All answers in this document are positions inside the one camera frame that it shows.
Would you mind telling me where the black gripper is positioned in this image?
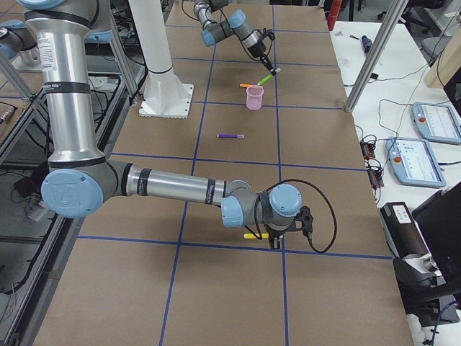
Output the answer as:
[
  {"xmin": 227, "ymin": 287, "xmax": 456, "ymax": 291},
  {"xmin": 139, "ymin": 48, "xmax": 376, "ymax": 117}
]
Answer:
[
  {"xmin": 265, "ymin": 225, "xmax": 288, "ymax": 249},
  {"xmin": 248, "ymin": 34, "xmax": 272, "ymax": 74}
]

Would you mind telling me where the far teach pendant tablet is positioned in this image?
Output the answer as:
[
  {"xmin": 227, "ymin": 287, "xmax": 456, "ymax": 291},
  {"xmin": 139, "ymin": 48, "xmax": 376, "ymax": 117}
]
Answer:
[{"xmin": 411, "ymin": 102, "xmax": 460, "ymax": 145}]

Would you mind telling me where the teach pendant tablet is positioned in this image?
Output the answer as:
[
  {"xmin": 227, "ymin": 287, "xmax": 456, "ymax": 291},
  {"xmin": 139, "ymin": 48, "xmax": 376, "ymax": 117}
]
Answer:
[
  {"xmin": 386, "ymin": 137, "xmax": 446, "ymax": 188},
  {"xmin": 411, "ymin": 102, "xmax": 460, "ymax": 145}
]

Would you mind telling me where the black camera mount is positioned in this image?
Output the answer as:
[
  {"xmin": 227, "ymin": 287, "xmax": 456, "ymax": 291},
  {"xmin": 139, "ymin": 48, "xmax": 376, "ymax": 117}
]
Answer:
[
  {"xmin": 287, "ymin": 206, "xmax": 313, "ymax": 241},
  {"xmin": 259, "ymin": 28, "xmax": 275, "ymax": 42}
]

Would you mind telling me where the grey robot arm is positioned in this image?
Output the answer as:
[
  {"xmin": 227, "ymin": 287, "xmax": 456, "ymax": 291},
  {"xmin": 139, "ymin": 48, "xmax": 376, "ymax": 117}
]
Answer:
[
  {"xmin": 23, "ymin": 1, "xmax": 310, "ymax": 249},
  {"xmin": 193, "ymin": 1, "xmax": 277, "ymax": 76}
]

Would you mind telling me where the yellow highlighter pen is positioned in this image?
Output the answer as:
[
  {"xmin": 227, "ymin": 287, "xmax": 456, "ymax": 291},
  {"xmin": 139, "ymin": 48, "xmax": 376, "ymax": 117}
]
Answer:
[{"xmin": 243, "ymin": 233, "xmax": 269, "ymax": 240}]

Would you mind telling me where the green highlighter pen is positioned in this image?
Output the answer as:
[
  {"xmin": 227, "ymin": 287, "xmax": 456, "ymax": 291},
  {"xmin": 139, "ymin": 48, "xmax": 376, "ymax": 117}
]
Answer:
[{"xmin": 257, "ymin": 68, "xmax": 281, "ymax": 86}]

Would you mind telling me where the pink mesh pen holder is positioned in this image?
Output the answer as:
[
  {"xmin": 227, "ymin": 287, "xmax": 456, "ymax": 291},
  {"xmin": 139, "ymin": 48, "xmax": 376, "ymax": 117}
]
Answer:
[{"xmin": 246, "ymin": 85, "xmax": 264, "ymax": 110}]

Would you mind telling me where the purple highlighter pen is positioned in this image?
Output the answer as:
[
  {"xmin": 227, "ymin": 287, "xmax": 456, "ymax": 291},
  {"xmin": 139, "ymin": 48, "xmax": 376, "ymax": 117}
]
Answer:
[{"xmin": 216, "ymin": 133, "xmax": 245, "ymax": 139}]

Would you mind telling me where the black box with label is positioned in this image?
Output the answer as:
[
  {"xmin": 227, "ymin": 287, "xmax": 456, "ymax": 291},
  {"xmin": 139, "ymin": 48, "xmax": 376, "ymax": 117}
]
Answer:
[{"xmin": 380, "ymin": 202, "xmax": 429, "ymax": 260}]

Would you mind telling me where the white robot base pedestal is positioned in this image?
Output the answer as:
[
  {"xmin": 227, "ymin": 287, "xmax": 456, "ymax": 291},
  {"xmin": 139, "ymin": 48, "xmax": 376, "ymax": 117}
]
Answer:
[{"xmin": 129, "ymin": 0, "xmax": 194, "ymax": 119}]

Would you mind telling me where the aluminium frame post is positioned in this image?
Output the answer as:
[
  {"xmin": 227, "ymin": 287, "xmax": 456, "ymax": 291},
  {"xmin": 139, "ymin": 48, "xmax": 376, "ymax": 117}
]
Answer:
[{"xmin": 344, "ymin": 0, "xmax": 408, "ymax": 113}]

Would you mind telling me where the near teach pendant tablet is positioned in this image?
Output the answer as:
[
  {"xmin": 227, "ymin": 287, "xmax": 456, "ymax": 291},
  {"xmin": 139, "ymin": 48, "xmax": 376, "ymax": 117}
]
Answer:
[{"xmin": 386, "ymin": 137, "xmax": 446, "ymax": 188}]

